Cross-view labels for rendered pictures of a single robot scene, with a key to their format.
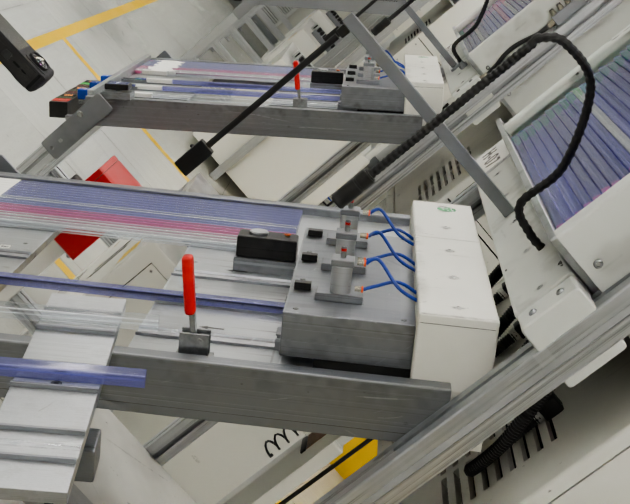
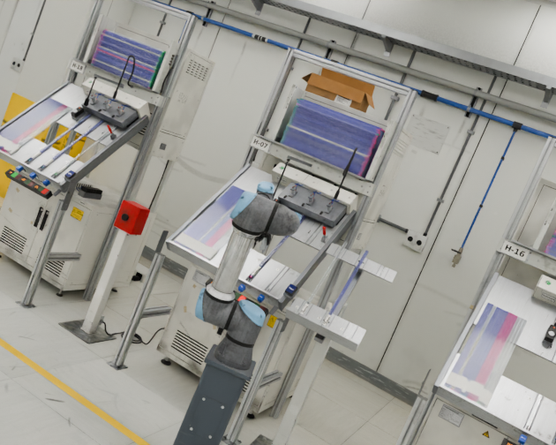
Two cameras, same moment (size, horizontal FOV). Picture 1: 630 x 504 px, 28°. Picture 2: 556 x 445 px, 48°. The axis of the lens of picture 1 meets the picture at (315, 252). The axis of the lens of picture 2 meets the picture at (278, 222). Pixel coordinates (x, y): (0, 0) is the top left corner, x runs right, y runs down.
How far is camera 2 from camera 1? 2.75 m
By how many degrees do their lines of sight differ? 56
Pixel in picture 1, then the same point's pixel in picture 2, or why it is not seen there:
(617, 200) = (374, 168)
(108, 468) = not seen: hidden behind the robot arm
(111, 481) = not seen: hidden behind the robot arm
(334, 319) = (339, 215)
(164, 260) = (100, 208)
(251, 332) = (313, 226)
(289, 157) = not seen: outside the picture
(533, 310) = (368, 192)
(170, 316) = (300, 236)
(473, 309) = (350, 196)
